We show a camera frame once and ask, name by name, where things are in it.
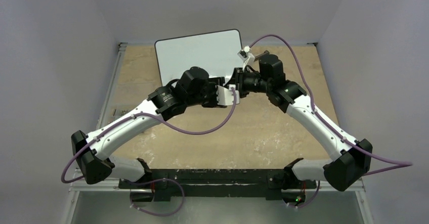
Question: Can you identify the white whiteboard black frame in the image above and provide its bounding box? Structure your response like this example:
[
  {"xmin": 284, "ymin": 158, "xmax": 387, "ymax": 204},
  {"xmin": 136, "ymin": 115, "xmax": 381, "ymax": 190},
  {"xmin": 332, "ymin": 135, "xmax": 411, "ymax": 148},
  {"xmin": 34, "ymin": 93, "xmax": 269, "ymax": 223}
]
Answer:
[{"xmin": 154, "ymin": 29, "xmax": 243, "ymax": 85}]

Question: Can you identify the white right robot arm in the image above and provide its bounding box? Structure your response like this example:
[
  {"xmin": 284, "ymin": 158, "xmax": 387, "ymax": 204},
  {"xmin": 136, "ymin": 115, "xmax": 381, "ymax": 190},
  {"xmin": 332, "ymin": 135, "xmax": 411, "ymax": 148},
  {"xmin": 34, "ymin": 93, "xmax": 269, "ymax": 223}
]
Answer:
[{"xmin": 229, "ymin": 54, "xmax": 372, "ymax": 191}]

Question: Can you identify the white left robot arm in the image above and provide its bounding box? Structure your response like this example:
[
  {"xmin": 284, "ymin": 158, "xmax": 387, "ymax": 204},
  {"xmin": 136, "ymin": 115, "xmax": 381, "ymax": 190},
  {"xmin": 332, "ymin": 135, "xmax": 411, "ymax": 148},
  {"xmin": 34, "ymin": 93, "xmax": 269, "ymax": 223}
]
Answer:
[{"xmin": 61, "ymin": 67, "xmax": 237, "ymax": 188}]

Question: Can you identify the clear box of screws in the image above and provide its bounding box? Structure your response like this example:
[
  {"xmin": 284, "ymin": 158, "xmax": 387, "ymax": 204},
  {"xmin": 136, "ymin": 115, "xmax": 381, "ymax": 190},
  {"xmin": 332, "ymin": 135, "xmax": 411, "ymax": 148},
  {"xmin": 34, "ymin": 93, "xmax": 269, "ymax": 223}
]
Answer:
[{"xmin": 107, "ymin": 105, "xmax": 135, "ymax": 124}]

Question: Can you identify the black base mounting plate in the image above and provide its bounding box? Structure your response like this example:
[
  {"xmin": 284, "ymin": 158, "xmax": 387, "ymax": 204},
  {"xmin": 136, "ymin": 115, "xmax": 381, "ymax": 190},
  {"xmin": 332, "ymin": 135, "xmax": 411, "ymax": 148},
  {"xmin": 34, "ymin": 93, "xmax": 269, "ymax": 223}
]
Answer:
[{"xmin": 119, "ymin": 168, "xmax": 317, "ymax": 202}]

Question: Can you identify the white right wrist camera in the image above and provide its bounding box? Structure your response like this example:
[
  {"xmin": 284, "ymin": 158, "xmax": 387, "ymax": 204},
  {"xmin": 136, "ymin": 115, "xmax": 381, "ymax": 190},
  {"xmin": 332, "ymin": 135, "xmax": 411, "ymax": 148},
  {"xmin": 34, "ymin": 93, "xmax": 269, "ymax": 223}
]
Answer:
[{"xmin": 237, "ymin": 46, "xmax": 255, "ymax": 69}]

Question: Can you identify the black wire easel stand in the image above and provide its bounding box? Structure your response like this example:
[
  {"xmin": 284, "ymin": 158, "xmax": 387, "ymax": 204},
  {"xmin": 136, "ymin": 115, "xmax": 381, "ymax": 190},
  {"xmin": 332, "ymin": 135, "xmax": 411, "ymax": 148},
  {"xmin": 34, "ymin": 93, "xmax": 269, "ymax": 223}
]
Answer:
[{"xmin": 254, "ymin": 50, "xmax": 270, "ymax": 61}]

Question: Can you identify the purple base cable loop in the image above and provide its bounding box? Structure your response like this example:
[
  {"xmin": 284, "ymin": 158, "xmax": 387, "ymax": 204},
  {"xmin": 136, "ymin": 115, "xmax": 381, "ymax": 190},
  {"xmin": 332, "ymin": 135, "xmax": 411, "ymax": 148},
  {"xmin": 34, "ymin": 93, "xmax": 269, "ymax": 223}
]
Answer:
[{"xmin": 130, "ymin": 178, "xmax": 186, "ymax": 217}]

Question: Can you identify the aluminium extrusion rail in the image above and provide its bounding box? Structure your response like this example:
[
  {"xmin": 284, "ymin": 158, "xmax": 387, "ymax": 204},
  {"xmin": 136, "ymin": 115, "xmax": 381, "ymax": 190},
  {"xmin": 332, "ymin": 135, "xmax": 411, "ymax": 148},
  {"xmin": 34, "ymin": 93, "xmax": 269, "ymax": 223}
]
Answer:
[{"xmin": 68, "ymin": 178, "xmax": 131, "ymax": 192}]

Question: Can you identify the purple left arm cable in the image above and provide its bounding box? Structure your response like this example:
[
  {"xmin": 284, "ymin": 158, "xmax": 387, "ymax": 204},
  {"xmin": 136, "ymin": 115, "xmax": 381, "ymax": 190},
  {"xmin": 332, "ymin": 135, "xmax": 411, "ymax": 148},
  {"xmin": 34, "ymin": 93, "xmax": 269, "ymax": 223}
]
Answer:
[{"xmin": 60, "ymin": 87, "xmax": 238, "ymax": 184}]

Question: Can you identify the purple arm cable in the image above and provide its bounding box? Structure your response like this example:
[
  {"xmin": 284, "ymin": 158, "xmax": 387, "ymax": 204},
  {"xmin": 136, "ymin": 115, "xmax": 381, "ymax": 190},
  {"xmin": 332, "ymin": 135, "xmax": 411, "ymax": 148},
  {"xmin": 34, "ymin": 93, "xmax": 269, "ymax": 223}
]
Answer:
[
  {"xmin": 60, "ymin": 87, "xmax": 238, "ymax": 184},
  {"xmin": 248, "ymin": 34, "xmax": 413, "ymax": 177}
]

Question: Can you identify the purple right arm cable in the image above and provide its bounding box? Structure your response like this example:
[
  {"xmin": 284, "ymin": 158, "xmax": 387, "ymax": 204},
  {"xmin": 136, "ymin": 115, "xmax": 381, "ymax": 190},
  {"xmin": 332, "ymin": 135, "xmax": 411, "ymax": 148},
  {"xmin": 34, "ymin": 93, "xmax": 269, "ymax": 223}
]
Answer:
[{"xmin": 248, "ymin": 34, "xmax": 413, "ymax": 177}]

